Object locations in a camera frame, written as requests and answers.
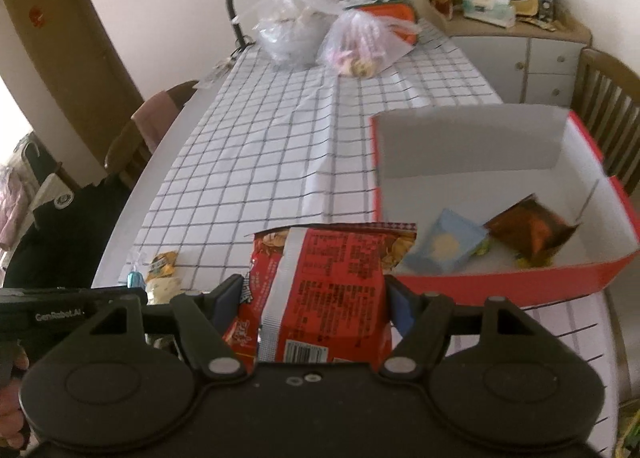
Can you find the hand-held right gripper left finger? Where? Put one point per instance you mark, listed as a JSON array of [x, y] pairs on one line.
[[227, 299]]

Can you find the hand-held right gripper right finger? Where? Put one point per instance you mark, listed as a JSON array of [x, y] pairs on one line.
[[400, 309]]

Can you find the cream patterned snack packet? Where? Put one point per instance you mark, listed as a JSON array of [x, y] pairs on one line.
[[162, 289]]

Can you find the red snack packet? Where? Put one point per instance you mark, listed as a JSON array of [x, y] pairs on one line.
[[330, 278]]

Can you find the blue and yellow snack packet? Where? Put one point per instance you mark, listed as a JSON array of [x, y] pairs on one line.
[[442, 243]]

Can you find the shiny blue foil candy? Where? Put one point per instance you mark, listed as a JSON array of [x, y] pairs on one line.
[[134, 280]]

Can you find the brown snack packet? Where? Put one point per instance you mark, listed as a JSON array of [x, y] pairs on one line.
[[532, 233]]

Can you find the red cardboard box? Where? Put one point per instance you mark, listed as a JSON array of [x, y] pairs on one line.
[[500, 188]]

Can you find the plastic bag of pink snacks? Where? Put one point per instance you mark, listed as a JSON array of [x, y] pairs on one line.
[[360, 46]]

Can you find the person's left hand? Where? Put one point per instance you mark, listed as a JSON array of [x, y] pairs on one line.
[[7, 413]]

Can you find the person's black jacket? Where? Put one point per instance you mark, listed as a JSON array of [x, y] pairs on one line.
[[65, 238]]

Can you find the hanging clothes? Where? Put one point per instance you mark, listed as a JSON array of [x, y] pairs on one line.
[[12, 203]]

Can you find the wooden chair with cloth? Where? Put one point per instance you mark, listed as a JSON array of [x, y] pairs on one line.
[[125, 153]]

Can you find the clear plastic wrapper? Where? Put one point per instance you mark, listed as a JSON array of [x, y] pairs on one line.
[[219, 71]]

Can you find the brown wooden door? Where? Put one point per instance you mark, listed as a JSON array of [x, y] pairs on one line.
[[65, 48]]

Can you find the white cabinet with wooden top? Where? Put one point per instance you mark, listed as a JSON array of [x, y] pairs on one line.
[[510, 58]]

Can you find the large clear plastic bag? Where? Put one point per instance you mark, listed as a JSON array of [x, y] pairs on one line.
[[295, 28]]

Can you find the bare wooden chair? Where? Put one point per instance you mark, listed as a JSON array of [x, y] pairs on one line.
[[610, 103]]

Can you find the teal tissue box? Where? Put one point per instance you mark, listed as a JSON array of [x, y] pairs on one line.
[[487, 8]]

